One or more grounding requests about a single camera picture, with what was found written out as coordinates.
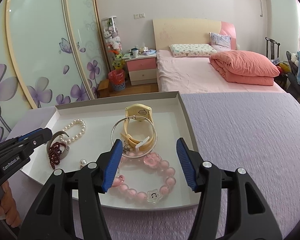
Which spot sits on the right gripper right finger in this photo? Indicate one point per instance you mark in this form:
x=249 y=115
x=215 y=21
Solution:
x=248 y=213

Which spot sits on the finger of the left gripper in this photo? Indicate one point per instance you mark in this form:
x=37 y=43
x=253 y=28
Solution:
x=35 y=137
x=29 y=147

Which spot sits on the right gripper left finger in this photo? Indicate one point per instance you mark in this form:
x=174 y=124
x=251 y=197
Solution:
x=51 y=215

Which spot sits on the grey cuff bangle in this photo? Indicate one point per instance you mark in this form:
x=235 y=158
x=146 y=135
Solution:
x=57 y=147

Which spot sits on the pearl earring cluster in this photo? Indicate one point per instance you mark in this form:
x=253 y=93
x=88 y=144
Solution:
x=82 y=163

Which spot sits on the silver thin bangle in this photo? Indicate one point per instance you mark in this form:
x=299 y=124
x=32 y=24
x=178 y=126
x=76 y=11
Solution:
x=150 y=152

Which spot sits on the yellow wrist watch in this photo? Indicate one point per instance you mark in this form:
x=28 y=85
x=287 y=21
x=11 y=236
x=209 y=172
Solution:
x=138 y=128

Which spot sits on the left hand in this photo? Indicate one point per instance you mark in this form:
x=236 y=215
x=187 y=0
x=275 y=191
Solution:
x=8 y=208

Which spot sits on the small wooden stool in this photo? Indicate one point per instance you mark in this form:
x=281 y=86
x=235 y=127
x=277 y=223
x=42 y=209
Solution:
x=103 y=90

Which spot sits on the red lined waste bin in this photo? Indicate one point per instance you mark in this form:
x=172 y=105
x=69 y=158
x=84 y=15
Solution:
x=117 y=79

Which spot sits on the sliding wardrobe with flowers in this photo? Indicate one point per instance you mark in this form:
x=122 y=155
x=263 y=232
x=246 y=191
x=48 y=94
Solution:
x=50 y=54

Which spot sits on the pink white nightstand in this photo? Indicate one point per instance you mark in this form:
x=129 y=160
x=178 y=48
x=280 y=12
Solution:
x=142 y=70

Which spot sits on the white mug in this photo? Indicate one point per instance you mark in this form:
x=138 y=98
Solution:
x=135 y=52

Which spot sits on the clear tube of plush toys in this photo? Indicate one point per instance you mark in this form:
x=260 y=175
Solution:
x=112 y=42

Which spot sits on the black office chair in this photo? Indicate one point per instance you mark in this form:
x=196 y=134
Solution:
x=294 y=87

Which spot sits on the folded salmon duvet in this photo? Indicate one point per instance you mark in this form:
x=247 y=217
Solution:
x=245 y=67

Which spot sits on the bed with pink sheet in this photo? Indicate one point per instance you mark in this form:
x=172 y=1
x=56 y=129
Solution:
x=196 y=75

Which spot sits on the floral white pillow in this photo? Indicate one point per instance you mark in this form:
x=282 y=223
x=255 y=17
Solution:
x=192 y=50

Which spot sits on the cream pink headboard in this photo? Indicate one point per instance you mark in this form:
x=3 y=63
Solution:
x=168 y=31

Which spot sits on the dark wooden chair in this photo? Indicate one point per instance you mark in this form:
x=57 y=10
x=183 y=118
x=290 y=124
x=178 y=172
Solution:
x=272 y=50

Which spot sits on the lilac patterned pillow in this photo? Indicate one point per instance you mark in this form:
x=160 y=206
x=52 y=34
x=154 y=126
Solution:
x=220 y=42

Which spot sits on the wall power socket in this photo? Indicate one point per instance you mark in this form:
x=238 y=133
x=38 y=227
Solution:
x=138 y=16

